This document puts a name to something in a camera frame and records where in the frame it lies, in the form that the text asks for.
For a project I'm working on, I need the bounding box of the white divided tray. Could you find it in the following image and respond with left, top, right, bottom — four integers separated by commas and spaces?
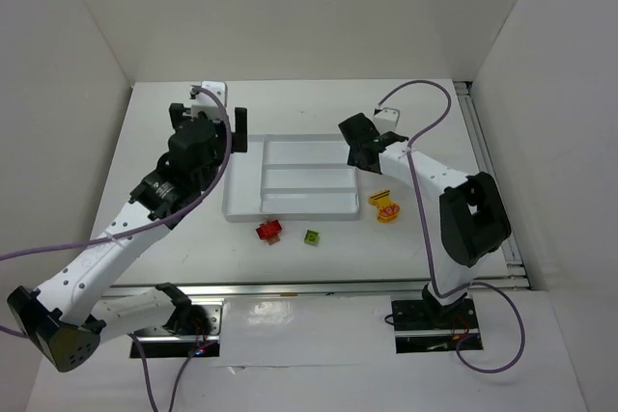
222, 134, 360, 223

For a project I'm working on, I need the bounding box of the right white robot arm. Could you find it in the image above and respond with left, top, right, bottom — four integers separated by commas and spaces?
338, 113, 512, 322

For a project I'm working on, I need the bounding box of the aluminium rail right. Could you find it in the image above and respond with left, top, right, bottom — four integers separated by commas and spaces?
453, 79, 527, 283

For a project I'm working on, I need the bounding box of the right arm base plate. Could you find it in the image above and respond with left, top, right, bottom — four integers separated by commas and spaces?
384, 298, 483, 354

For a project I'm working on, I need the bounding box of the aluminium rail front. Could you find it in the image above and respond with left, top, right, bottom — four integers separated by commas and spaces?
102, 276, 531, 298

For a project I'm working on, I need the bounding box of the green lego brick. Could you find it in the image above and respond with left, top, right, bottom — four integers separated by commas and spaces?
303, 230, 320, 246

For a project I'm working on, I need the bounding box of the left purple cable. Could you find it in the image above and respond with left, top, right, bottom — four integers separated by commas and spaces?
0, 86, 231, 412

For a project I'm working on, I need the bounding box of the red lego brick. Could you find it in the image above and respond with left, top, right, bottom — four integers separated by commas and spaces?
256, 220, 283, 242

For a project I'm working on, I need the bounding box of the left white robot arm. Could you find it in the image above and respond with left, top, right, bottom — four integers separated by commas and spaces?
7, 103, 247, 372

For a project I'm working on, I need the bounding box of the yellow lego piece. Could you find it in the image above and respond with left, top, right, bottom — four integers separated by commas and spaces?
368, 189, 401, 224

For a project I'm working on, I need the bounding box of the tan lego brick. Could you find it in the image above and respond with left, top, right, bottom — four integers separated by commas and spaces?
267, 234, 281, 245

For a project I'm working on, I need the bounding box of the aluminium rail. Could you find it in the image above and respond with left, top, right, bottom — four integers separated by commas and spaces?
102, 276, 531, 298
453, 79, 527, 283

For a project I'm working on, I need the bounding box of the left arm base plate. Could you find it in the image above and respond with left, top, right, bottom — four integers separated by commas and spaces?
136, 298, 223, 359

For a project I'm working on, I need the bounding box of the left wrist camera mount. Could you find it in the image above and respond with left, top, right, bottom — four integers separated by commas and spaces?
190, 81, 228, 120

